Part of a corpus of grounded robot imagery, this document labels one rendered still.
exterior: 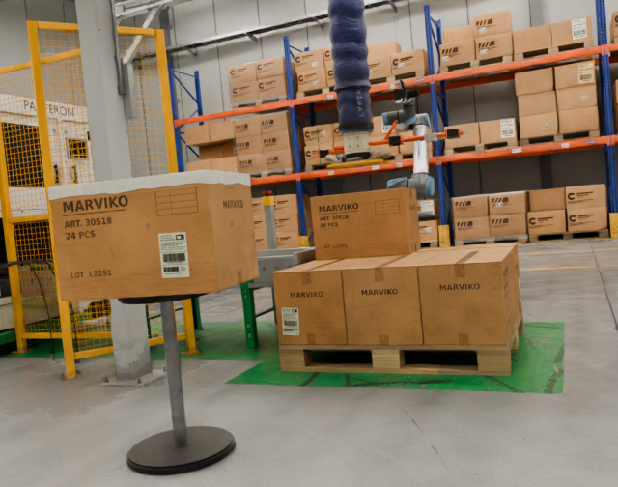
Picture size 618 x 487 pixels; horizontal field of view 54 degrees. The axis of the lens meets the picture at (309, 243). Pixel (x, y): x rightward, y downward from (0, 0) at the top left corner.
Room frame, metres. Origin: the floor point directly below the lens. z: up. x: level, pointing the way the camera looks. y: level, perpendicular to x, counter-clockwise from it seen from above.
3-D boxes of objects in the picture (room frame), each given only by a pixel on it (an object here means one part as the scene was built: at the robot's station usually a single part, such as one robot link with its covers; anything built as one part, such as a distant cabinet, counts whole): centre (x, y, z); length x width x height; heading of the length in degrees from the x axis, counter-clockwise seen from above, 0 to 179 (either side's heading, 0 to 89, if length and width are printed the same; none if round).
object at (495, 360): (3.52, -0.53, 0.07); 1.20 x 1.00 x 0.14; 67
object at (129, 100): (3.52, 1.00, 1.62); 0.20 x 0.05 x 0.30; 67
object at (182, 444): (2.25, 0.55, 0.31); 0.40 x 0.40 x 0.62
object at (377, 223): (3.92, -0.38, 0.74); 0.60 x 0.40 x 0.40; 71
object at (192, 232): (2.25, 0.55, 0.82); 0.60 x 0.40 x 0.40; 75
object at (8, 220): (4.37, 1.75, 1.05); 1.17 x 0.10 x 2.10; 67
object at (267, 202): (4.75, 0.29, 0.50); 0.07 x 0.07 x 1.00; 67
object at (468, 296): (3.52, -0.53, 0.34); 1.20 x 1.00 x 0.40; 67
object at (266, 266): (4.22, 1.16, 0.50); 2.31 x 0.05 x 0.19; 67
